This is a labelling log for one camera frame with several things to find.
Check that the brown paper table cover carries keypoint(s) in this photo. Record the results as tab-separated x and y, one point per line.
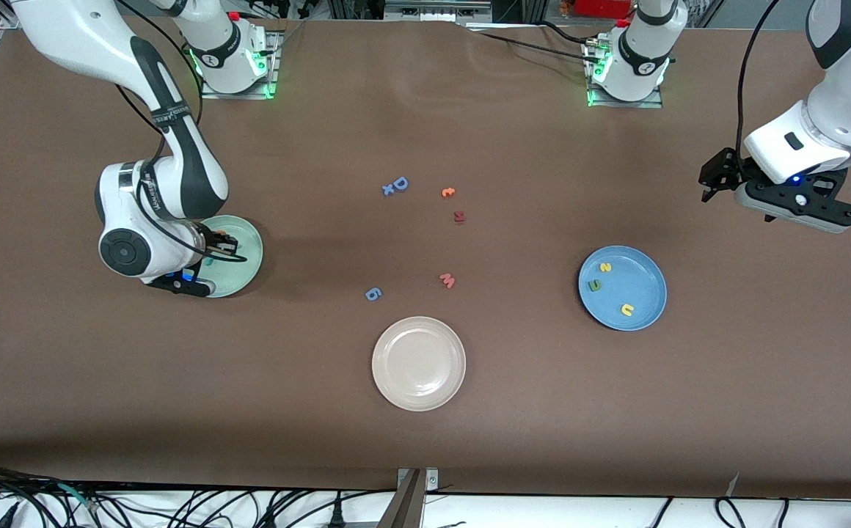
103	381

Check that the blue letter D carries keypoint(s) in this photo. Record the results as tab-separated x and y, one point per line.
400	183

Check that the beige plate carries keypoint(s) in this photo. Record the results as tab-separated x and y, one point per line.
418	363

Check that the pink letter W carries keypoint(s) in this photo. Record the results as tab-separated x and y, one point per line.
447	280

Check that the black power plug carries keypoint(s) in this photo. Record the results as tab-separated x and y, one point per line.
335	518
2	519

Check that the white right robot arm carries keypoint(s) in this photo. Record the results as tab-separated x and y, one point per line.
73	37

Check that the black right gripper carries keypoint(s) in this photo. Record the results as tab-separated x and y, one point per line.
209	240

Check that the red object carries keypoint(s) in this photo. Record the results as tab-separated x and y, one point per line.
601	7

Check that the metal table bracket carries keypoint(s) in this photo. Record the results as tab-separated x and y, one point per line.
411	506

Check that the grey metal box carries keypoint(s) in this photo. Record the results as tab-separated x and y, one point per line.
436	11

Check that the pale green plate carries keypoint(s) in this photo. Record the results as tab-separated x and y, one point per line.
246	268

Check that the blue number 6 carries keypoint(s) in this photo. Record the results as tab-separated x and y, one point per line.
373	294

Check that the aluminium frame profile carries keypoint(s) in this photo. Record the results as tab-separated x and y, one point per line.
6	22

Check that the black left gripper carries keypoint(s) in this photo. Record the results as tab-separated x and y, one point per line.
728	169

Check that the blue plate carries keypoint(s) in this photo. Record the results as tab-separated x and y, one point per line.
642	282

